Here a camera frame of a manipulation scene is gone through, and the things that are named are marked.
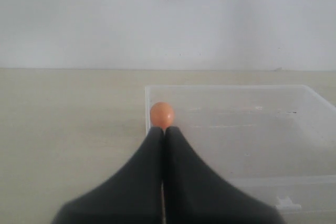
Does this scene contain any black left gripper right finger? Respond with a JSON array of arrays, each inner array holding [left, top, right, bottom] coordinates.
[[163, 126, 285, 223]]

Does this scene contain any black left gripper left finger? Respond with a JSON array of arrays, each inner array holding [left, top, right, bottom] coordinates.
[[53, 127, 164, 223]]

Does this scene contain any clear plastic tray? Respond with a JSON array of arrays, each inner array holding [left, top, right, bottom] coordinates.
[[145, 85, 335, 213]]

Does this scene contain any brown egg far left back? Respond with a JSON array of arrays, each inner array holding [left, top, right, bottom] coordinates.
[[150, 102, 175, 131]]

